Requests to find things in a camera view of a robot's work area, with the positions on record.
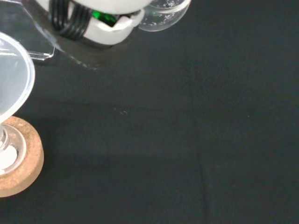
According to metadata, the translucent white plastic funnel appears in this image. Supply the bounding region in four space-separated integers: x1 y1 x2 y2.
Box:
0 31 36 125

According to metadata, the black table cloth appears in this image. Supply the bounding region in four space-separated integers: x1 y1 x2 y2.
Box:
0 0 299 224

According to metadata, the brown cork ring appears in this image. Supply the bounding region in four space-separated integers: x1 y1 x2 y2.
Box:
0 116 45 198

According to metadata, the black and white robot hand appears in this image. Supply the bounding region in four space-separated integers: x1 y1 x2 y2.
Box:
22 0 153 70

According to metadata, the clear funnel stand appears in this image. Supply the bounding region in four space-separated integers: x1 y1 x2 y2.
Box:
0 0 56 62

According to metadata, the clear round-bottom flask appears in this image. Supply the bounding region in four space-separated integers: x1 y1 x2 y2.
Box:
0 122 27 175

